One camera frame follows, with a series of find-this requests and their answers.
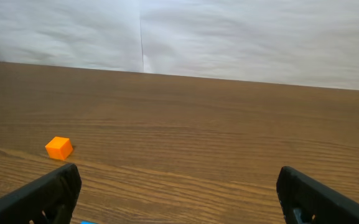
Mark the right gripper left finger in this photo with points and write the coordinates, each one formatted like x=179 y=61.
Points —
x=42 y=196

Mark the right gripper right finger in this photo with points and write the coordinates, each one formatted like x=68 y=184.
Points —
x=310 y=196

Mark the orange cube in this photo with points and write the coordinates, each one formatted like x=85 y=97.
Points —
x=58 y=148

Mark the blue cube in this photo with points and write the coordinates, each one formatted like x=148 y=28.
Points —
x=89 y=222

